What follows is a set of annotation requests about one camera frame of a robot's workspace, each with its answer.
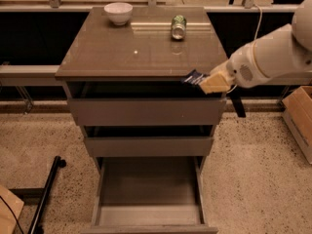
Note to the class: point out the grey open bottom drawer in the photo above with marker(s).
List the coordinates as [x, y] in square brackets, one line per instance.
[149, 195]

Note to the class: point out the grey middle drawer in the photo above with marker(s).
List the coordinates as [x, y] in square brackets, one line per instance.
[149, 141]

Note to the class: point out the white ceramic bowl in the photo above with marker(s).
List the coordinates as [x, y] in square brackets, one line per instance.
[119, 13]

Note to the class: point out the grey top drawer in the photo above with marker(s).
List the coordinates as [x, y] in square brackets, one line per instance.
[126, 103]

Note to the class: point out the green soda can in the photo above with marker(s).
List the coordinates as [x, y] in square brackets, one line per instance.
[178, 27]

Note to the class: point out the cardboard piece at left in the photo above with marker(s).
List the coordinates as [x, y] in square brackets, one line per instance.
[10, 209]

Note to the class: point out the grey three-drawer cabinet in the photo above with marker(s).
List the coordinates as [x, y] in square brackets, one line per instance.
[141, 50]

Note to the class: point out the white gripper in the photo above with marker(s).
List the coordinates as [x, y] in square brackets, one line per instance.
[242, 65]

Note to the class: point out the cardboard box at right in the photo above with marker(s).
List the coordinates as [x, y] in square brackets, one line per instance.
[298, 117]

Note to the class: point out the black metal stand leg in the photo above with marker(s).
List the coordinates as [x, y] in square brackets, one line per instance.
[40, 196]

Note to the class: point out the blue rxbar blueberry packet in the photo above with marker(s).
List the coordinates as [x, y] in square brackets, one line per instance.
[194, 77]

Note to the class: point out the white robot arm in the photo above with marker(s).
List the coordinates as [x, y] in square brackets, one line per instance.
[283, 51]

